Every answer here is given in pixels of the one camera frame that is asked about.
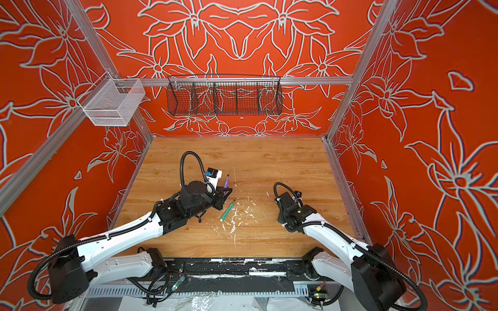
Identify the green marker pen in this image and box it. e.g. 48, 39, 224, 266
220, 200, 236, 222

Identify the white cable duct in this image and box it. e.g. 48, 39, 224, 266
84, 282, 310, 299

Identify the black wire basket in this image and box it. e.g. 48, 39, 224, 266
166, 75, 283, 117

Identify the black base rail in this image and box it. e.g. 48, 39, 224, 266
131, 257, 339, 283

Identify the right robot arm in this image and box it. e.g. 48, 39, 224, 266
275, 193, 407, 310

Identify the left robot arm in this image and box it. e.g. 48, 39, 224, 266
40, 181, 233, 304

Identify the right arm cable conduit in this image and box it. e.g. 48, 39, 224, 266
273, 181, 429, 311

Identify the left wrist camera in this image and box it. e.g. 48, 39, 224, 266
206, 167, 223, 192

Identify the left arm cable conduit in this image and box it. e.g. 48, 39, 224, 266
26, 150, 215, 301

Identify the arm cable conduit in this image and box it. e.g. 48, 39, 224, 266
273, 181, 429, 311
26, 150, 215, 301

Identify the clear plastic bin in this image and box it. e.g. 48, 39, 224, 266
78, 79, 145, 127

